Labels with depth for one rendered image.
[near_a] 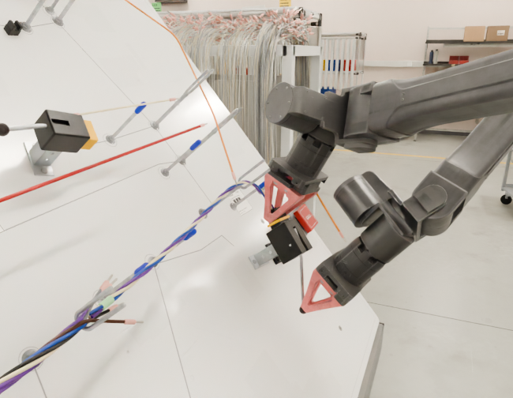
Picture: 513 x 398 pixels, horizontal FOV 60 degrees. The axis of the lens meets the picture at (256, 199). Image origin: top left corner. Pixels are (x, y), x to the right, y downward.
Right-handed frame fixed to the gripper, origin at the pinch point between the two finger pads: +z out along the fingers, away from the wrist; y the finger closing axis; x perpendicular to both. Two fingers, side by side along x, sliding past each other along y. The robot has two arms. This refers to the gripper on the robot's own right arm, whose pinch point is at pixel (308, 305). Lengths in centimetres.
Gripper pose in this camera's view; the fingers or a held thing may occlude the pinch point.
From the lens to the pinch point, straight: 73.0
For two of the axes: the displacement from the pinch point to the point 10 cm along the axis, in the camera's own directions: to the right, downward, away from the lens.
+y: -4.9, 1.1, -8.6
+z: -6.1, 6.7, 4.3
